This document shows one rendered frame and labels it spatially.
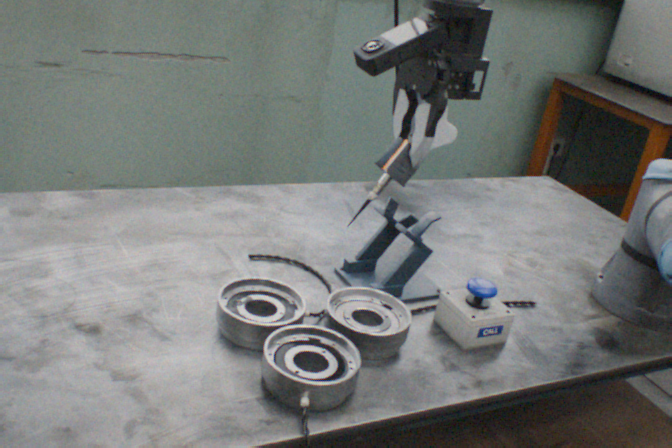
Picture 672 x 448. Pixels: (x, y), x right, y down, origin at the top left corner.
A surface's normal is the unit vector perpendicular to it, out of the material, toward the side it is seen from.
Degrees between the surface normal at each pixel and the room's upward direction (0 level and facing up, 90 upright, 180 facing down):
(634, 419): 0
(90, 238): 0
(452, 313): 90
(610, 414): 0
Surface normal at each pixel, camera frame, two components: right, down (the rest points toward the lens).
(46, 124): 0.44, 0.41
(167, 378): 0.17, -0.91
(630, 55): -0.88, 0.04
